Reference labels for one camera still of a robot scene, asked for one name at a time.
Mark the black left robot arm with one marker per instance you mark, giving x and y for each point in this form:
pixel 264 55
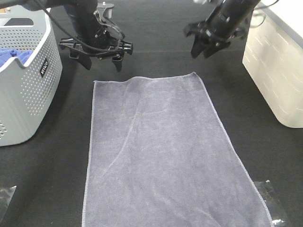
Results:
pixel 86 16

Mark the left clear tape strip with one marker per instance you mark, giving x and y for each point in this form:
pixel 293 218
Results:
pixel 6 195

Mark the blue towel in basket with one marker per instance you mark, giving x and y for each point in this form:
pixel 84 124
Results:
pixel 6 54

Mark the right clear tape strip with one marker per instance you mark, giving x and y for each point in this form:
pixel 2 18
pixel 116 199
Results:
pixel 276 210

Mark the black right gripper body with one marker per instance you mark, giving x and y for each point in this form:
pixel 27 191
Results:
pixel 217 31

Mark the cream plastic laundry basket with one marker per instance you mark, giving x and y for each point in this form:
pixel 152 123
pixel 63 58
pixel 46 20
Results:
pixel 273 57

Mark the grey-purple towel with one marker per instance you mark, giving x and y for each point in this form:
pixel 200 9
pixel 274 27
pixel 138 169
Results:
pixel 159 156

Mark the grey perforated laundry basket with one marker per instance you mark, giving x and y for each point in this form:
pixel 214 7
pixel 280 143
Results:
pixel 26 89

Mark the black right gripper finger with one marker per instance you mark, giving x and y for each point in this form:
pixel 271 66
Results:
pixel 213 48
pixel 199 45

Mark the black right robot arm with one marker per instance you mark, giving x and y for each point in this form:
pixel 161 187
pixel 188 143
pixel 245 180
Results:
pixel 234 8

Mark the clear tape strip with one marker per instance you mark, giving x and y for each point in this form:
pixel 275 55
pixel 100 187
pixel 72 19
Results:
pixel 6 195
pixel 276 210

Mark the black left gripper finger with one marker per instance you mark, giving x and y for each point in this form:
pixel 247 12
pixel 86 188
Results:
pixel 81 58
pixel 117 61

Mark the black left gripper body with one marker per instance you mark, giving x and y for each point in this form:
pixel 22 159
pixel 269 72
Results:
pixel 108 42

